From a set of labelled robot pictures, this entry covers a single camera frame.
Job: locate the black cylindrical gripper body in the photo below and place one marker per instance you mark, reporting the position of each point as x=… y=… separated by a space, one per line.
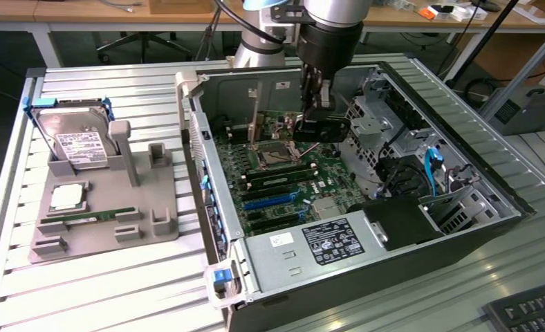
x=328 y=45

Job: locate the green graphics card black fan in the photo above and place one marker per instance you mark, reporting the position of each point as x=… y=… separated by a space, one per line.
x=324 y=131

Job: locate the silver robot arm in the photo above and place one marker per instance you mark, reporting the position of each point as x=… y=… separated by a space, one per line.
x=254 y=52

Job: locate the silver metal drive cage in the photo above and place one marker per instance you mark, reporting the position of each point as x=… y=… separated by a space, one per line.
x=369 y=124

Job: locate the metal socket cover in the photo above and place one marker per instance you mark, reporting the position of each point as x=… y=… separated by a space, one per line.
x=308 y=151

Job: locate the long wooden desk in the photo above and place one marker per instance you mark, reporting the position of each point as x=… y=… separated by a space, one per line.
x=393 y=19

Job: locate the thin metal locking lever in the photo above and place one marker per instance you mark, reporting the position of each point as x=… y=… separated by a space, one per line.
x=248 y=124

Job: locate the black open PC case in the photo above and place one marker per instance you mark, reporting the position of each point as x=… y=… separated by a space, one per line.
x=236 y=93

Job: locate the CPU socket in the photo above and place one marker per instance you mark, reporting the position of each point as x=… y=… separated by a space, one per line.
x=273 y=155

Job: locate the green motherboard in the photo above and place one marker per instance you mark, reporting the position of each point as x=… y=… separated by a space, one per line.
x=328 y=173

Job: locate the black RAM slot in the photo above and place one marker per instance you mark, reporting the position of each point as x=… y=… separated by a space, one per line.
x=277 y=168

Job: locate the small orange box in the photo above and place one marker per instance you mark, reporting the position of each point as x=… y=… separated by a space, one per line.
x=426 y=14

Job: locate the black RAM stick white label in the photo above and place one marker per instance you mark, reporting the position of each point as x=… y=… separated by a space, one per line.
x=282 y=179

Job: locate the long black expansion slot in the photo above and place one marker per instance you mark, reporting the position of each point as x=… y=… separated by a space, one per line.
x=281 y=228
x=276 y=220
x=268 y=194

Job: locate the white device box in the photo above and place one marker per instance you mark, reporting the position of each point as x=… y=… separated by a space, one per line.
x=469 y=14

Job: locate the silver chipset heatsink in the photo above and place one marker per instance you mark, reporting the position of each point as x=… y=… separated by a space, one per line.
x=329 y=206

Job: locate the blue expansion slot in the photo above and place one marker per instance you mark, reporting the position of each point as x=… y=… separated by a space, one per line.
x=268 y=202

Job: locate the black tripod pole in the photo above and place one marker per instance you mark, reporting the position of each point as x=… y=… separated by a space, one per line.
x=484 y=38

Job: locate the short black expansion slot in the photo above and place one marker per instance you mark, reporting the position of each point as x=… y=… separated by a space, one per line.
x=257 y=216

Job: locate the black office chair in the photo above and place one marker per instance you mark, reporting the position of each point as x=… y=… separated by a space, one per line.
x=144 y=39

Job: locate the black plastic fan shroud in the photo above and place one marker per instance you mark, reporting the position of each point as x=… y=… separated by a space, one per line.
x=402 y=221

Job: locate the silver perforated disk bay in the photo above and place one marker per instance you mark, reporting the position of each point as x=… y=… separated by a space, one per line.
x=457 y=218

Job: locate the white paper sheets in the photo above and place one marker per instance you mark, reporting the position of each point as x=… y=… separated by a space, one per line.
x=540 y=15

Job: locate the grey power supply unit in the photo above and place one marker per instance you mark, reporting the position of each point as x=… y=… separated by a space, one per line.
x=273 y=269

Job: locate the grey parts rack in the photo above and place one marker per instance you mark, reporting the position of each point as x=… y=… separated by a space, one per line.
x=115 y=193

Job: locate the blue case latch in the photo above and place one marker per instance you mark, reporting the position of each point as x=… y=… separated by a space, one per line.
x=222 y=276

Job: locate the hard disk drive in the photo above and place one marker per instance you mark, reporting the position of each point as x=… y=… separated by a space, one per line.
x=42 y=102

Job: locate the green RAM stick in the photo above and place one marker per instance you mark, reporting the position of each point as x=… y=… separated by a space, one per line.
x=87 y=216

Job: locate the silver CPU chip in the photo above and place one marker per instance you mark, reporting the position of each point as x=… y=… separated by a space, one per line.
x=67 y=197

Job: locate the clear plastic latch housing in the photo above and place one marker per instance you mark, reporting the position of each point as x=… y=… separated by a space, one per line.
x=217 y=301

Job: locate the black keyboard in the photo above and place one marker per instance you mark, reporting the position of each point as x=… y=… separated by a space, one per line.
x=531 y=311

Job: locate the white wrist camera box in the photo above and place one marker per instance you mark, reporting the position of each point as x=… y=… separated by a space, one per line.
x=277 y=32

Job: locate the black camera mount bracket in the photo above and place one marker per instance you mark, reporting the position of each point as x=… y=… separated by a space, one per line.
x=292 y=14

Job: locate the beige plastic case bracket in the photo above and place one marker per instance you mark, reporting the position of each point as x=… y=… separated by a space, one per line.
x=188 y=81

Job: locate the blue card retainer rail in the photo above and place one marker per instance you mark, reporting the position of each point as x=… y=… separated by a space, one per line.
x=204 y=183

